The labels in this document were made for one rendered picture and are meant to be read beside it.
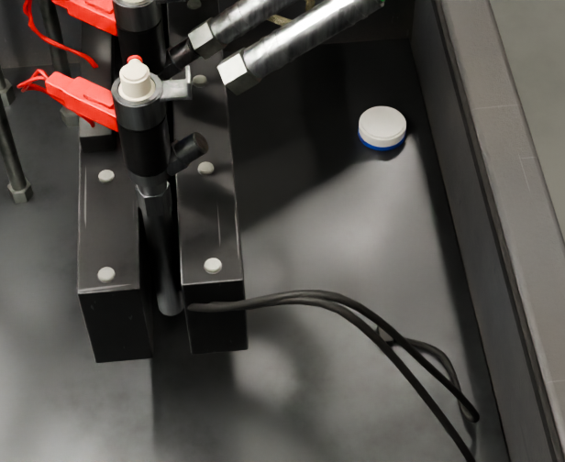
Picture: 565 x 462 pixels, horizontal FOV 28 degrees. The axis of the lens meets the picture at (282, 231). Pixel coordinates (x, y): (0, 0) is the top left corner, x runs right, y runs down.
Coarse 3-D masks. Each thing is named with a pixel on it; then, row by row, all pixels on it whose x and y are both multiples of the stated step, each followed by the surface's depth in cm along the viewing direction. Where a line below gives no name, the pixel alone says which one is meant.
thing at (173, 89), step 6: (162, 84) 63; (168, 84) 63; (174, 84) 63; (180, 84) 63; (168, 90) 63; (174, 90) 63; (180, 90) 63; (186, 90) 63; (162, 96) 62; (168, 96) 62; (174, 96) 62; (180, 96) 62; (186, 96) 62; (192, 96) 62
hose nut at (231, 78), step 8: (232, 56) 62; (240, 56) 61; (224, 64) 61; (232, 64) 61; (240, 64) 61; (224, 72) 61; (232, 72) 61; (240, 72) 61; (248, 72) 61; (224, 80) 61; (232, 80) 61; (240, 80) 61; (248, 80) 61; (256, 80) 61; (232, 88) 62; (240, 88) 62; (248, 88) 62
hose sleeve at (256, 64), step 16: (336, 0) 59; (352, 0) 58; (368, 0) 58; (304, 16) 60; (320, 16) 59; (336, 16) 59; (352, 16) 59; (272, 32) 60; (288, 32) 60; (304, 32) 59; (320, 32) 59; (336, 32) 59; (256, 48) 61; (272, 48) 60; (288, 48) 60; (304, 48) 60; (256, 64) 61; (272, 64) 61
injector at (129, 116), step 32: (160, 96) 62; (128, 128) 63; (160, 128) 64; (128, 160) 66; (160, 160) 65; (192, 160) 67; (160, 192) 68; (160, 224) 70; (160, 256) 73; (160, 288) 76
